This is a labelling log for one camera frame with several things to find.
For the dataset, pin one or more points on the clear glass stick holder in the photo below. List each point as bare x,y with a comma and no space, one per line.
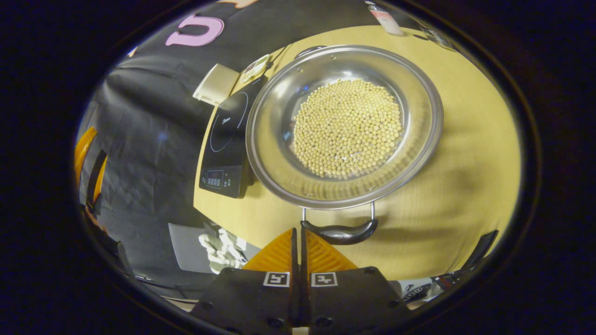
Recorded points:
437,38

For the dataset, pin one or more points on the white divided bean dish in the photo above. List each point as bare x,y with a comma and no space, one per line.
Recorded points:
253,69

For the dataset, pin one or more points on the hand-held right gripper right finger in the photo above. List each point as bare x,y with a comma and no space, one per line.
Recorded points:
349,302

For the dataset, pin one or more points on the small pink label bottle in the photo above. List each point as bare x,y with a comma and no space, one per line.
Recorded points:
386,18

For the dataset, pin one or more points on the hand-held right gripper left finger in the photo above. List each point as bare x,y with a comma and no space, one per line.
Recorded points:
251,302

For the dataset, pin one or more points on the white cloth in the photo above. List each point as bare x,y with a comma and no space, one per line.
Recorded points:
223,251

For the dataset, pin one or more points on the black slanted bar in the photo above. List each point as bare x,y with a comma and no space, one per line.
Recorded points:
482,249

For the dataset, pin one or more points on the grey box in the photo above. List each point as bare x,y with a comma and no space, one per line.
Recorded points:
184,246

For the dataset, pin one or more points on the white toaster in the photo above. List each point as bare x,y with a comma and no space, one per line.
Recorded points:
216,83

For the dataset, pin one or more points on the black induction cooktop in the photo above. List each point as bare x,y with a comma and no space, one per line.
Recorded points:
228,139

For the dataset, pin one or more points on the black red floor item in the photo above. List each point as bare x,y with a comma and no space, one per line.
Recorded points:
433,287

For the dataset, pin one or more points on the black backdrop cloth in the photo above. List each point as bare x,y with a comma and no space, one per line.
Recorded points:
149,121

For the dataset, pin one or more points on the pile of yellow soybeans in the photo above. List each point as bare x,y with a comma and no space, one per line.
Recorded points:
347,128

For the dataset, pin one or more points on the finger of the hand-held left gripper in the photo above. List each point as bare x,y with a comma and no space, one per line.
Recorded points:
95,177

